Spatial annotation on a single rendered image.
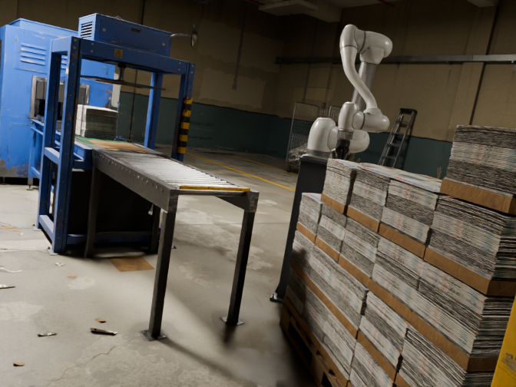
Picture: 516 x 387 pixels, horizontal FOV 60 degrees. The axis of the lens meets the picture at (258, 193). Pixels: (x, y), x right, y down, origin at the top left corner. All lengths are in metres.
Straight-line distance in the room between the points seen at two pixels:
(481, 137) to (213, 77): 11.24
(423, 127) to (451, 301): 8.63
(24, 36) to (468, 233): 5.06
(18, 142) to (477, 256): 5.07
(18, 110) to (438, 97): 7.62
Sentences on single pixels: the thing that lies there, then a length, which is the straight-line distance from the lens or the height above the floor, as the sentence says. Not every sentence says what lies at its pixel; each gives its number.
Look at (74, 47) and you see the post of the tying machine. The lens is 3.42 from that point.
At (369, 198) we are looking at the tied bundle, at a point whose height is 0.95.
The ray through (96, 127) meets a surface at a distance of 4.24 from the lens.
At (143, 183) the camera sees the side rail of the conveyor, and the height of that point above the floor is 0.76.
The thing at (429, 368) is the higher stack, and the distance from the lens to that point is 1.60.
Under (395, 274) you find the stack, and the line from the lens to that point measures 1.75.
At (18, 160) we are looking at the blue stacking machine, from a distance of 5.76.
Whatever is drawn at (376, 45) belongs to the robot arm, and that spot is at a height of 1.74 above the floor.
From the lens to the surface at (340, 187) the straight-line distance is 2.16.
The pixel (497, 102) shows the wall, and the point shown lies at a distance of 9.36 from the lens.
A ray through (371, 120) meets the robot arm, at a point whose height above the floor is 1.29.
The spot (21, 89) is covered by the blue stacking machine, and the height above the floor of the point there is 1.10.
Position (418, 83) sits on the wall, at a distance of 10.29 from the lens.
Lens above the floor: 1.22
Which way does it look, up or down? 10 degrees down
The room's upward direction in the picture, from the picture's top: 9 degrees clockwise
